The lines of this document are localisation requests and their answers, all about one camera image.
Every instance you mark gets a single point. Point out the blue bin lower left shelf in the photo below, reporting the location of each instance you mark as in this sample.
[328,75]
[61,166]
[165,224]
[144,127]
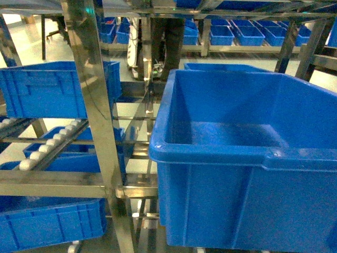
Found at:
[75,158]

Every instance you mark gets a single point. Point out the blue bin on left shelf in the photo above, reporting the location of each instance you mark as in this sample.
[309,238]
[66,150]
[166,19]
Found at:
[45,90]

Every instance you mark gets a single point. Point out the large blue bin foreground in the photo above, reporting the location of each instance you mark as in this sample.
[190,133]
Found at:
[246,161]

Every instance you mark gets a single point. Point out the white roller conveyor track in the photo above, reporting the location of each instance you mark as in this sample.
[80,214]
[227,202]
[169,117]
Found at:
[39,160]

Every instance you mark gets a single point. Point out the blue bin bottom left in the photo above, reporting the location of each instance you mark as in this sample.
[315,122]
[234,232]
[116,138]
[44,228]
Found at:
[33,222]

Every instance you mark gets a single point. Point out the steel shelf upright post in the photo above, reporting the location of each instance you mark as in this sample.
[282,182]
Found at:
[81,21]

